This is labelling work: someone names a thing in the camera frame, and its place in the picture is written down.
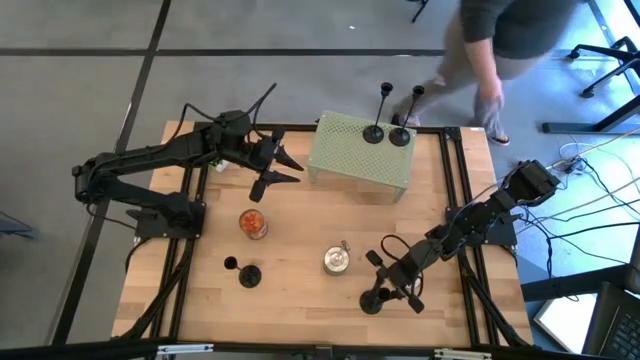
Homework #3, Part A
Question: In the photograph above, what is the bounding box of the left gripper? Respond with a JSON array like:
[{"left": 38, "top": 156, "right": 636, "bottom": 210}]
[{"left": 238, "top": 127, "right": 305, "bottom": 204}]

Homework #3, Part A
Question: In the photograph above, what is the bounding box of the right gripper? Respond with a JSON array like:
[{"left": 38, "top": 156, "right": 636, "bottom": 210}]
[{"left": 364, "top": 249, "right": 426, "bottom": 315}]

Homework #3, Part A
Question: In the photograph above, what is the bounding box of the silver tin candle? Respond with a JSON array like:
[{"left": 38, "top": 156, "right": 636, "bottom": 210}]
[{"left": 321, "top": 239, "right": 352, "bottom": 277}]

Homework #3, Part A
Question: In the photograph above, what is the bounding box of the orange candle jar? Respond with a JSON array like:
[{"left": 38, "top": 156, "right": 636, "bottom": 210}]
[{"left": 238, "top": 208, "right": 269, "bottom": 241}]

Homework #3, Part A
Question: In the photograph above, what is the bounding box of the tall black candlestick holder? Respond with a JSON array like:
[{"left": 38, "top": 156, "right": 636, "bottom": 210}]
[
  {"left": 388, "top": 84, "right": 426, "bottom": 148},
  {"left": 362, "top": 81, "right": 395, "bottom": 146}
]

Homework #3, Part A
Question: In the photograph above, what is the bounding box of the short black candlestick holder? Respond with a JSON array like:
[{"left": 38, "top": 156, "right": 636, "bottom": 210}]
[{"left": 223, "top": 255, "right": 263, "bottom": 290}]

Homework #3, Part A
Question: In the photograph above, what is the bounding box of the green perforated metal shelf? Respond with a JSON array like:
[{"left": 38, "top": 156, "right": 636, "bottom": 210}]
[{"left": 306, "top": 109, "right": 418, "bottom": 204}]

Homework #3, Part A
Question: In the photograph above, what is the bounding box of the white flat panel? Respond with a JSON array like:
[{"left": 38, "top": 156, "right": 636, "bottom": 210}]
[{"left": 533, "top": 293, "right": 597, "bottom": 354}]

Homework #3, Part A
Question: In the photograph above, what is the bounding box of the black chair leg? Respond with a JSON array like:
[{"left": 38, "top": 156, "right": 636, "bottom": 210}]
[{"left": 410, "top": 0, "right": 431, "bottom": 24}]

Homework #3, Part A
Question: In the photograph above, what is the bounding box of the power strip with plugs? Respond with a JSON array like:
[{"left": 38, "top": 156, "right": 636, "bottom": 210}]
[{"left": 552, "top": 157, "right": 584, "bottom": 174}]

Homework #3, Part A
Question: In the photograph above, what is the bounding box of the black laptop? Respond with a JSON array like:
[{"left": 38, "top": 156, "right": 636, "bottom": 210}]
[{"left": 582, "top": 282, "right": 640, "bottom": 360}]

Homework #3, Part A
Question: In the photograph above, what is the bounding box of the dark office desk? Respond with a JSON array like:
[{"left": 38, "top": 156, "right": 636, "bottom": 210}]
[{"left": 542, "top": 94, "right": 640, "bottom": 135}]

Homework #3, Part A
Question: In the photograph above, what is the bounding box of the blue grey floor object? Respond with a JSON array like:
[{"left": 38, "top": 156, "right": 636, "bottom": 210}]
[{"left": 0, "top": 210, "right": 40, "bottom": 241}]

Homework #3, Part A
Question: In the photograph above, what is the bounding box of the person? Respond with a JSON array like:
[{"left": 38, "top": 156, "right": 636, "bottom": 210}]
[{"left": 392, "top": 0, "right": 591, "bottom": 147}]

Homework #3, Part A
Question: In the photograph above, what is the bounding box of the black mesh office chair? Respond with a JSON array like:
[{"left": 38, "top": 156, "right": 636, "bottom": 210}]
[{"left": 566, "top": 35, "right": 640, "bottom": 99}]

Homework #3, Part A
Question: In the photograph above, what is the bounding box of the silver metal bracket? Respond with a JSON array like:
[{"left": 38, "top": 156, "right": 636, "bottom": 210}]
[
  {"left": 156, "top": 342, "right": 215, "bottom": 357},
  {"left": 433, "top": 348, "right": 494, "bottom": 360}
]

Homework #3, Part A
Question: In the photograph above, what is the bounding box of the black aluminium table frame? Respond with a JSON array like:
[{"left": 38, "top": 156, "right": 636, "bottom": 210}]
[{"left": 112, "top": 119, "right": 536, "bottom": 360}]

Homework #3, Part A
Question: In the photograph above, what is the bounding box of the black cable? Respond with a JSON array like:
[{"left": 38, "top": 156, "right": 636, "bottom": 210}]
[{"left": 544, "top": 219, "right": 640, "bottom": 281}]

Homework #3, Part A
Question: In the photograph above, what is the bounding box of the white coiled cable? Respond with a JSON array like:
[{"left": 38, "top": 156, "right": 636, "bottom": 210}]
[{"left": 558, "top": 141, "right": 594, "bottom": 161}]

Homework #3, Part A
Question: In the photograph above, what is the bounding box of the beige cable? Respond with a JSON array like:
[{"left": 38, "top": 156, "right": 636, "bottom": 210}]
[{"left": 549, "top": 127, "right": 640, "bottom": 169}]

